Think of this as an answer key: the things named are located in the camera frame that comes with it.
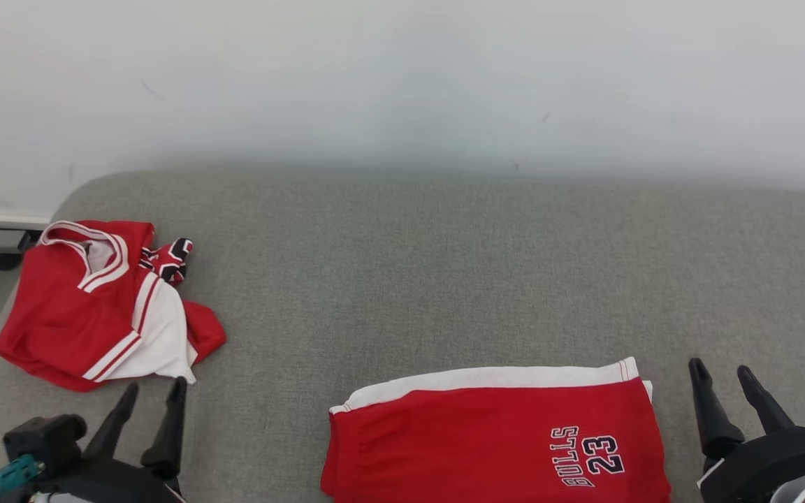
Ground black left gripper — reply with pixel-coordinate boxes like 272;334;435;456
24;377;189;503

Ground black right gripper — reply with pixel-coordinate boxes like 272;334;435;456
687;357;805;503

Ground red jersey with white sleeves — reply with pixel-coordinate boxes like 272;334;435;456
0;219;228;393

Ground red shorts with white waistband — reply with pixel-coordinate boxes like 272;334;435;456
319;356;673;503

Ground grey fabric sofa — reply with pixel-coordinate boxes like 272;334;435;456
0;168;805;503

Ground teal left cable connector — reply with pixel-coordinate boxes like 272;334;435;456
0;454;48;503

